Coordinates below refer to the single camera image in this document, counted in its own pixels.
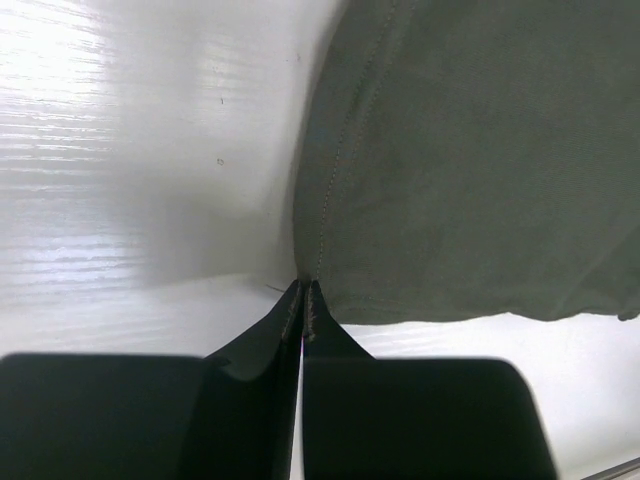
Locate aluminium table edge rail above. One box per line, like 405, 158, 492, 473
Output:
563, 453, 639, 479

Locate dark olive green shorts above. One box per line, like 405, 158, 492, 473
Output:
293, 1, 639, 325

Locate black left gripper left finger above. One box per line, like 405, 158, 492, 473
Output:
1, 282, 302, 479

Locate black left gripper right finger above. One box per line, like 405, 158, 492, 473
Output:
302, 283, 556, 479

